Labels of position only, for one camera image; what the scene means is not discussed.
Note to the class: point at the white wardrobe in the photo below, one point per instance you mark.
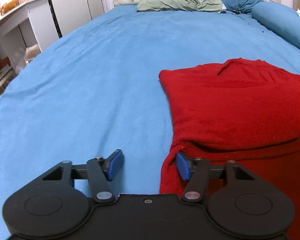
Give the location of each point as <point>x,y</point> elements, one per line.
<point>72,14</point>

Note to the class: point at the black lamp pole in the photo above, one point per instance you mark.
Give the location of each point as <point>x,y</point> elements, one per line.
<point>55,19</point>

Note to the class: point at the green pillow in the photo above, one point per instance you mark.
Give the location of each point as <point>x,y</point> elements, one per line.
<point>216,6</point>

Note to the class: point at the white desk shelf unit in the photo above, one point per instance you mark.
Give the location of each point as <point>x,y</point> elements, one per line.
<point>25,31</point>

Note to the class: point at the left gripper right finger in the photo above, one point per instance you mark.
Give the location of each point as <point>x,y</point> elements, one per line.
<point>198,172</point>

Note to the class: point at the red knit sweater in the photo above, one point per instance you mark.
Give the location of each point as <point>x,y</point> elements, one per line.
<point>241,110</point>

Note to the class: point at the blue bed sheet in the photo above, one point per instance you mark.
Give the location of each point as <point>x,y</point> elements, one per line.
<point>97,89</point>

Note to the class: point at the blue rolled duvet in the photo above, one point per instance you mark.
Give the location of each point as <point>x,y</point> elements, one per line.
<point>280,19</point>

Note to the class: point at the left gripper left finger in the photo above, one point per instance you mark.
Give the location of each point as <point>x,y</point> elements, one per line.
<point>59,181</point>

